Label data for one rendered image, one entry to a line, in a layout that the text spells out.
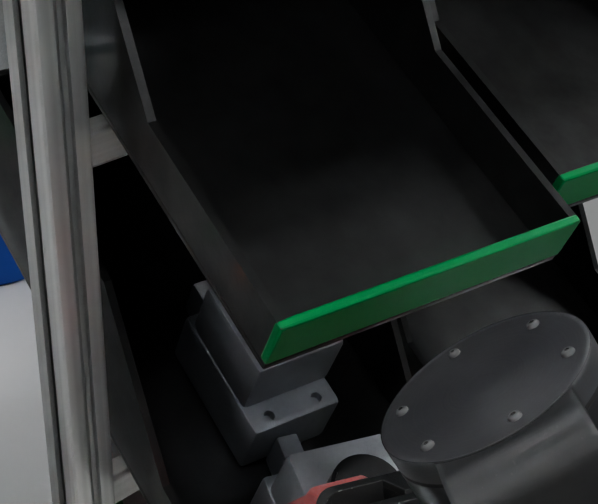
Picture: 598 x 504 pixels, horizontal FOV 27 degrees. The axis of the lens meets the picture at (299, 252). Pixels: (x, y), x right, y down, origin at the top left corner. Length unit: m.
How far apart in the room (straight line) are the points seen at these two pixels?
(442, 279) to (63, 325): 0.14
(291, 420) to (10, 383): 0.73
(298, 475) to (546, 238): 0.13
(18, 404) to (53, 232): 0.77
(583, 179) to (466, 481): 0.24
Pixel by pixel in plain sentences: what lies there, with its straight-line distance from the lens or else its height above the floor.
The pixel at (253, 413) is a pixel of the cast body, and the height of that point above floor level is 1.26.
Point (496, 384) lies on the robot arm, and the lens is 0.30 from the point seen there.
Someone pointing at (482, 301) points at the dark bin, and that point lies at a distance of 0.66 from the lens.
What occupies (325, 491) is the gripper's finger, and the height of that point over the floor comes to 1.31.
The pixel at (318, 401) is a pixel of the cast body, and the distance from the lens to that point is 0.55.
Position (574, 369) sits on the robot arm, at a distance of 0.29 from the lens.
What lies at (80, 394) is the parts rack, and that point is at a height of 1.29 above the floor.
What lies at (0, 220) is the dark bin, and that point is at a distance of 0.60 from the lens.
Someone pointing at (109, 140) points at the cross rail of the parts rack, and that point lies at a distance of 0.46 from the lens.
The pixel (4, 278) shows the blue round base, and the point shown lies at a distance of 1.39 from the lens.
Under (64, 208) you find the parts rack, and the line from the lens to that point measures 0.46.
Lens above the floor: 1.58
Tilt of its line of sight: 30 degrees down
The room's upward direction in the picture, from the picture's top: 2 degrees clockwise
